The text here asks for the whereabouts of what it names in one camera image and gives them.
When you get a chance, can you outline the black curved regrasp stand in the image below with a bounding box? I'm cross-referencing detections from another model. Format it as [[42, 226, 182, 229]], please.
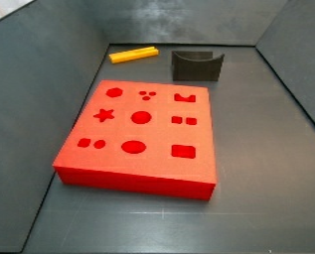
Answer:
[[172, 51, 226, 81]]

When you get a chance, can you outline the yellow square-circle peg object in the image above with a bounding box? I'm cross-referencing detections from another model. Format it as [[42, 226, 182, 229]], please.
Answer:
[[109, 47, 160, 64]]

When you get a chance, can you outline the red fixture block with holes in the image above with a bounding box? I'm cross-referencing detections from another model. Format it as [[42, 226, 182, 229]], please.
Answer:
[[54, 80, 218, 200]]

